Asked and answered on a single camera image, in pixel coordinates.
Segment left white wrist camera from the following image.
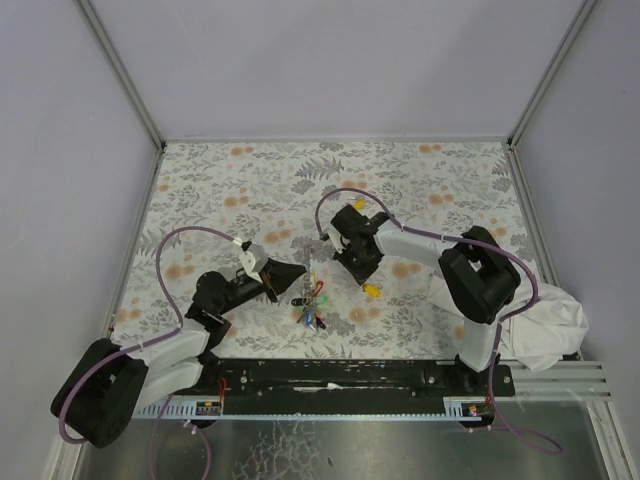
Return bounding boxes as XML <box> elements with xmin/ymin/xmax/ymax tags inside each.
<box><xmin>239</xmin><ymin>241</ymin><xmax>269</xmax><ymax>283</ymax></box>

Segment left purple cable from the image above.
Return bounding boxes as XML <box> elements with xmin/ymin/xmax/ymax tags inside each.
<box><xmin>57</xmin><ymin>227</ymin><xmax>251</xmax><ymax>480</ymax></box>

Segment purple cable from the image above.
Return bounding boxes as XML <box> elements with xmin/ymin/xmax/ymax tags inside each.
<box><xmin>57</xmin><ymin>227</ymin><xmax>251</xmax><ymax>480</ymax></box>
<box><xmin>314</xmin><ymin>188</ymin><xmax>566</xmax><ymax>456</ymax></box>

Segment floral table mat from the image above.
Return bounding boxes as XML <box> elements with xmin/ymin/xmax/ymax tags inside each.
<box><xmin>112</xmin><ymin>141</ymin><xmax>535</xmax><ymax>359</ymax></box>

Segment white slotted cable duct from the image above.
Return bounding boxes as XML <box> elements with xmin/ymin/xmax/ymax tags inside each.
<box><xmin>133</xmin><ymin>397</ymin><xmax>222</xmax><ymax>419</ymax></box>

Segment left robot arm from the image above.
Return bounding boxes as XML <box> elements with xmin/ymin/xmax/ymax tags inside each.
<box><xmin>50</xmin><ymin>259</ymin><xmax>307</xmax><ymax>448</ymax></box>

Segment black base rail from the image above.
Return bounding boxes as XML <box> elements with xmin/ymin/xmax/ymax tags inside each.
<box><xmin>178</xmin><ymin>357</ymin><xmax>515</xmax><ymax>416</ymax></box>

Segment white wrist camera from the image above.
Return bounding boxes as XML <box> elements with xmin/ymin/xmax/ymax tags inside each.
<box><xmin>239</xmin><ymin>241</ymin><xmax>269</xmax><ymax>283</ymax></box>
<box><xmin>320</xmin><ymin>225</ymin><xmax>344</xmax><ymax>252</ymax></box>

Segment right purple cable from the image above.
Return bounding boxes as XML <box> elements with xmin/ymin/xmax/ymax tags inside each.
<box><xmin>314</xmin><ymin>188</ymin><xmax>566</xmax><ymax>456</ymax></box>

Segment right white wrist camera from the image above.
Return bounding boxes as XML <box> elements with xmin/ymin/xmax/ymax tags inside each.
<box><xmin>320</xmin><ymin>225</ymin><xmax>344</xmax><ymax>252</ymax></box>

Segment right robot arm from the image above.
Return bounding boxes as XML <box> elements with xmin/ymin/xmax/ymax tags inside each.
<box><xmin>323</xmin><ymin>205</ymin><xmax>521</xmax><ymax>372</ymax></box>

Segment white cloth cover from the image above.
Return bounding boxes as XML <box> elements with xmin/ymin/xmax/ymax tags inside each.
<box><xmin>457</xmin><ymin>283</ymin><xmax>589</xmax><ymax>371</ymax></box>

